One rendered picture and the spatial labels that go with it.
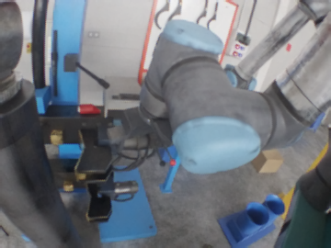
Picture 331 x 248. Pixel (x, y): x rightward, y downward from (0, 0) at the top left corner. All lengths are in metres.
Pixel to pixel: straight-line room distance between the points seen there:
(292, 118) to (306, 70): 0.07
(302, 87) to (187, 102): 0.15
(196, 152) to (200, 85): 0.07
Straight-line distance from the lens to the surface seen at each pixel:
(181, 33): 0.22
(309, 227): 0.64
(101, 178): 0.88
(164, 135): 0.32
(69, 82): 1.17
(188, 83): 0.19
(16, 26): 0.34
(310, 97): 0.24
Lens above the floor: 1.62
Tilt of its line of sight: 31 degrees down
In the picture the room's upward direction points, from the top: 15 degrees clockwise
